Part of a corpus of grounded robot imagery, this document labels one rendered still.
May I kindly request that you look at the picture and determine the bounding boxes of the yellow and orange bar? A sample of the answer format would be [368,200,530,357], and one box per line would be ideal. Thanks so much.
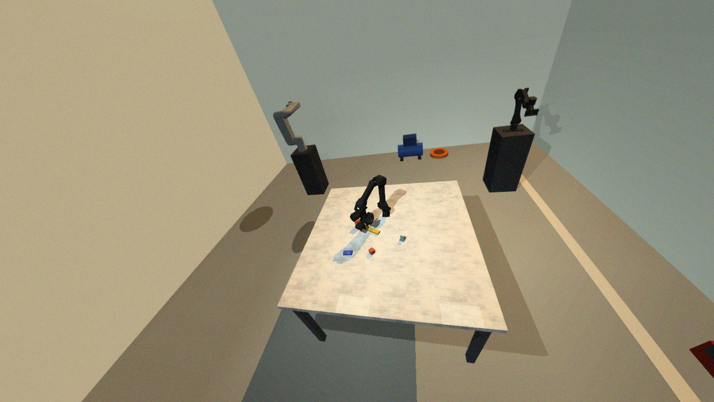
[355,219,380,235]

